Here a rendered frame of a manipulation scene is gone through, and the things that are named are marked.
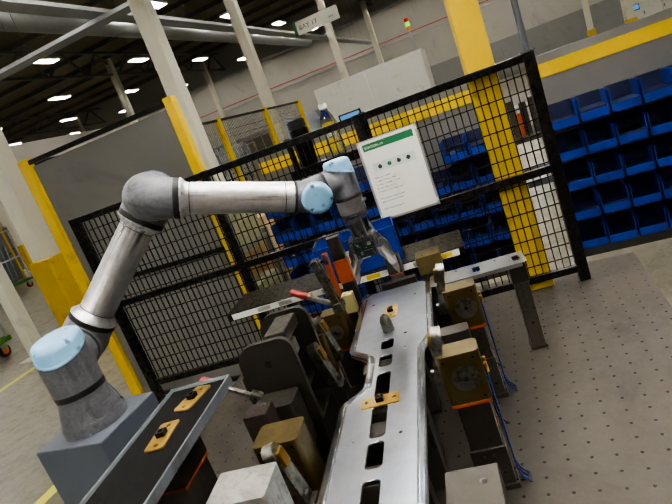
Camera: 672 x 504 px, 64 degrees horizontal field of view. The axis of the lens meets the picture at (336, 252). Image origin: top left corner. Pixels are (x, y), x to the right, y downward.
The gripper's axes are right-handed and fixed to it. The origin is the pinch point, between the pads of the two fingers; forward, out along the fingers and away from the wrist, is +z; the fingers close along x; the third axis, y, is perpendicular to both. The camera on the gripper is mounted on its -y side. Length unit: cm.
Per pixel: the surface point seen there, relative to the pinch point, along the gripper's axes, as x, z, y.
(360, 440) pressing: -3, 10, 59
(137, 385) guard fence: -227, 88, -175
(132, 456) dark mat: -38, -6, 73
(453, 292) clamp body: 19.0, 7.4, 8.7
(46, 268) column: -546, 24, -520
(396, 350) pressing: 2.5, 10.9, 25.7
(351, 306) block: -12.2, 9.0, -5.9
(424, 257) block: 12.0, 6.3, -23.3
